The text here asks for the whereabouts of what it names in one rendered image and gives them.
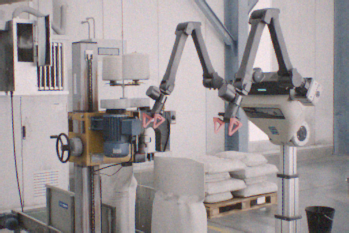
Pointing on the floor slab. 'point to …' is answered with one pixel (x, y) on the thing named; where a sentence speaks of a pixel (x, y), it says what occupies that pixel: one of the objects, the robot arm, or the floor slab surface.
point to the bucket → (320, 219)
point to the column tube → (84, 210)
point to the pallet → (242, 204)
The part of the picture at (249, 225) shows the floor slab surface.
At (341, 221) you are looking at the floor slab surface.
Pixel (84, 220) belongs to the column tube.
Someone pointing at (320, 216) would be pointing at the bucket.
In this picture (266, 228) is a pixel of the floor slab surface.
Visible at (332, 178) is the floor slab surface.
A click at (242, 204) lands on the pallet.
